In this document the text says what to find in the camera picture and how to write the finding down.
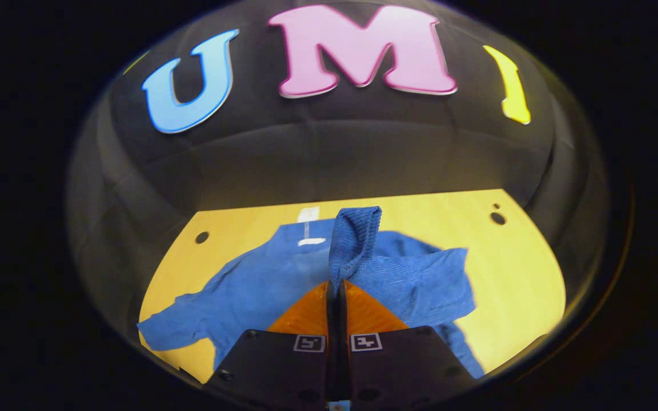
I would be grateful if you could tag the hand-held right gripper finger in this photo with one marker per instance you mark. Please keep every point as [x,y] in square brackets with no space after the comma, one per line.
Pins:
[331,325]
[342,325]

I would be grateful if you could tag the black backdrop cloth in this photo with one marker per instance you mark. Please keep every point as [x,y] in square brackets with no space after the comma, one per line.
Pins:
[363,148]

